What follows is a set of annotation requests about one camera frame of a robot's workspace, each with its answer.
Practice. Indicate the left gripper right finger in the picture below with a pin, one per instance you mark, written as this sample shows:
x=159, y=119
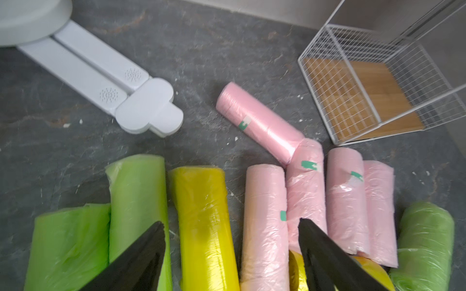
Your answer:
x=327, y=266

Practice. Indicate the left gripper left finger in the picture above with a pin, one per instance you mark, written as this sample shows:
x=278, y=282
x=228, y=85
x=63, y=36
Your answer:
x=138, y=268

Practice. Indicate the yellow roll horizontal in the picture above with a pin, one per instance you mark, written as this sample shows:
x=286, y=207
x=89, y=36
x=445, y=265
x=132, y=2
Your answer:
x=298, y=278

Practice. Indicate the yellow roll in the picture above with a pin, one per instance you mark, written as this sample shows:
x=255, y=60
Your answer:
x=206, y=242

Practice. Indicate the pink roll rightmost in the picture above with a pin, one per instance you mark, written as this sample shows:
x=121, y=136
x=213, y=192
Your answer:
x=379, y=191

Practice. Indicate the pink roll leftmost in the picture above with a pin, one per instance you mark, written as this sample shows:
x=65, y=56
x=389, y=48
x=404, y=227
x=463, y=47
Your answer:
x=265, y=250

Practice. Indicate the green roll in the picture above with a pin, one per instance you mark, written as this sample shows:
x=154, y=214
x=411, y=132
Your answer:
x=70, y=247
x=138, y=199
x=425, y=249

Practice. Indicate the green roll far left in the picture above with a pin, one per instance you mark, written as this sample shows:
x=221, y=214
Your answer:
x=70, y=247

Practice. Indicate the green roll right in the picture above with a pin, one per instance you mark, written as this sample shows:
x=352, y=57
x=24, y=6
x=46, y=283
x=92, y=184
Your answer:
x=425, y=249

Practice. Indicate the pink roll top angled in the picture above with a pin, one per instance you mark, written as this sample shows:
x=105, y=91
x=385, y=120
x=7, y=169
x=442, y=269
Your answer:
x=259, y=122

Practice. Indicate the white folding stand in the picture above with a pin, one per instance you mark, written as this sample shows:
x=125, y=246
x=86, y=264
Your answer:
x=46, y=33

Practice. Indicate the white three-tier wire shelf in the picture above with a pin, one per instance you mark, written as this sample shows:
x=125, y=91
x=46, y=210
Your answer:
x=370, y=76

